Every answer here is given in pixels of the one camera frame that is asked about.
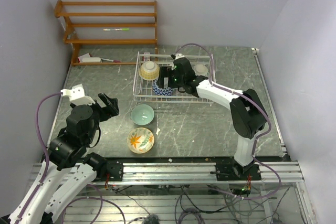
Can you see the orange flower leaf bowl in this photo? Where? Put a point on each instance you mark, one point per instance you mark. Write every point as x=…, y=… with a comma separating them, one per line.
x=140, y=140

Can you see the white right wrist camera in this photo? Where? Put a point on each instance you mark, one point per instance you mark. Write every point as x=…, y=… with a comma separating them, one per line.
x=177, y=56

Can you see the green white pen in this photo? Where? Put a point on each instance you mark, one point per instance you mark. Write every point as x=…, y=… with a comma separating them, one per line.
x=116, y=29

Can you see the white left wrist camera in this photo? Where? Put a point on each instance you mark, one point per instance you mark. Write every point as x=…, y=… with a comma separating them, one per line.
x=77, y=95

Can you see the red white card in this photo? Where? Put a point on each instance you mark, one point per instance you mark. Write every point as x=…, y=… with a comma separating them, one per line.
x=80, y=58

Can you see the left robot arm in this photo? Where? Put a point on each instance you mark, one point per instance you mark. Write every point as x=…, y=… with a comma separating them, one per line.
x=67, y=169

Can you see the red patterned bowl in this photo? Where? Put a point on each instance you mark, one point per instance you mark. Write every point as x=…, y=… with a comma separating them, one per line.
x=161, y=91

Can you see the pink white pen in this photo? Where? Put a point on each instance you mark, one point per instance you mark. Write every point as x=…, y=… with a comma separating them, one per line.
x=109, y=60

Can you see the yellow sun pattern bowl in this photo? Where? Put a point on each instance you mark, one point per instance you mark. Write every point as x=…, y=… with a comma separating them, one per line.
x=149, y=71

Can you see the aluminium rail frame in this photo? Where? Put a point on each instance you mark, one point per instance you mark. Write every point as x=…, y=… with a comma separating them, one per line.
x=194, y=143

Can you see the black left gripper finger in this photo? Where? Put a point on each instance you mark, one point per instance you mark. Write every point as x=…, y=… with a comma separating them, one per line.
x=105, y=99
x=113, y=107

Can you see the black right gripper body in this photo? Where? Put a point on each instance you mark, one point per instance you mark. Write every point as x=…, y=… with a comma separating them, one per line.
x=179, y=81

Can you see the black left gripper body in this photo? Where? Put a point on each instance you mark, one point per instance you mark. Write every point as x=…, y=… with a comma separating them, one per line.
x=101, y=113

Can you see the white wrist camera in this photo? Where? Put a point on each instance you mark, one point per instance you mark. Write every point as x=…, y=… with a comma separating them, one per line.
x=177, y=56
x=77, y=95

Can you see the white eraser block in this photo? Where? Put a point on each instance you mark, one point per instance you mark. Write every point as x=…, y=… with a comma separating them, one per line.
x=91, y=60

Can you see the white wire dish rack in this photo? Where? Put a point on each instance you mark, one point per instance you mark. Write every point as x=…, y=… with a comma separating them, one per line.
x=143, y=90

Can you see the blue orange floral bowl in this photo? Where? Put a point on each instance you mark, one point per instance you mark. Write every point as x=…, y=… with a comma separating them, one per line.
x=201, y=70

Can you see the teal striped bowl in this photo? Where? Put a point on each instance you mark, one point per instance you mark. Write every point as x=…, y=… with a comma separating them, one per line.
x=142, y=114

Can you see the wooden shelf rack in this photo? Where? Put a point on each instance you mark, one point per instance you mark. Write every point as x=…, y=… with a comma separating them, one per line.
x=108, y=23

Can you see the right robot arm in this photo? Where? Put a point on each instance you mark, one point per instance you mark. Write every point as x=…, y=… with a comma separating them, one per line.
x=248, y=113

